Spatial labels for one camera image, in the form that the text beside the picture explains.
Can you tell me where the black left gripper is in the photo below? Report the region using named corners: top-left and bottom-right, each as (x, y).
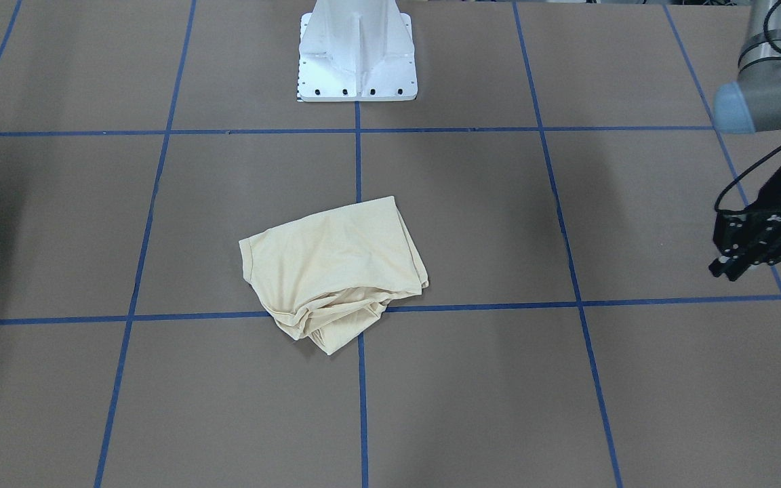
top-left (708, 166), bottom-right (781, 281)

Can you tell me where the beige long-sleeve printed shirt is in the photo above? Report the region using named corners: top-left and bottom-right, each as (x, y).
top-left (239, 197), bottom-right (430, 355)

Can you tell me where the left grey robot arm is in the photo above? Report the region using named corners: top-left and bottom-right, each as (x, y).
top-left (709, 1), bottom-right (781, 281)

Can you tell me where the black braided cable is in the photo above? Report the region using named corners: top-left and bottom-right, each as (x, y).
top-left (714, 0), bottom-right (781, 214)

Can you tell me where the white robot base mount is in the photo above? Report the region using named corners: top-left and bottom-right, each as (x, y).
top-left (296, 1), bottom-right (419, 102)

